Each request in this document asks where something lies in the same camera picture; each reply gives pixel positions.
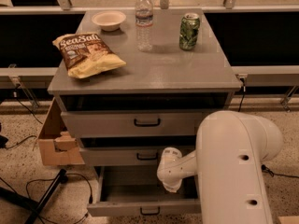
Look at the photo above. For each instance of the cardboard box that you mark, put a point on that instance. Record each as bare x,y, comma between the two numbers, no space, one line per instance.
56,145

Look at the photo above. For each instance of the grey bottom drawer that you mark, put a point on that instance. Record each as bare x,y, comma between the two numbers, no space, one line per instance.
136,191

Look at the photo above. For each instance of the grey drawer cabinet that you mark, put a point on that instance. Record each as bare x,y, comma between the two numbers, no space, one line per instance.
166,78

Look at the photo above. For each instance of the grey drawer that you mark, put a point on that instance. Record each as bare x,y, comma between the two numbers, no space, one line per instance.
91,124
136,191
121,156

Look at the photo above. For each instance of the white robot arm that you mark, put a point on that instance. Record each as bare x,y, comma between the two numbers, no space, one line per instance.
227,161

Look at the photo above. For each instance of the green soda can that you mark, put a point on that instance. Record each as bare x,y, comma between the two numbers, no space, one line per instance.
189,30

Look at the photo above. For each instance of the clear water bottle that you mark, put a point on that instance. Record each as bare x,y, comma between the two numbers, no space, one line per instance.
144,23

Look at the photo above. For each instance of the grey middle drawer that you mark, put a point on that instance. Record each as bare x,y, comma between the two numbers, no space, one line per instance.
121,156

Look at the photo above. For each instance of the white bowl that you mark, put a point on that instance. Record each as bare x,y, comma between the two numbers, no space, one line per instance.
109,20

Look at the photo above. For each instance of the black tripod stand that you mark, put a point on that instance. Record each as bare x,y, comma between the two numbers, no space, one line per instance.
34,207

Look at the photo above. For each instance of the grey top drawer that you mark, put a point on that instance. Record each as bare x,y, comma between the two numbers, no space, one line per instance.
91,124

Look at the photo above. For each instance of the sea salt chips bag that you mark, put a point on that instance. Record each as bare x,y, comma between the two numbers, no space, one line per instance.
86,55

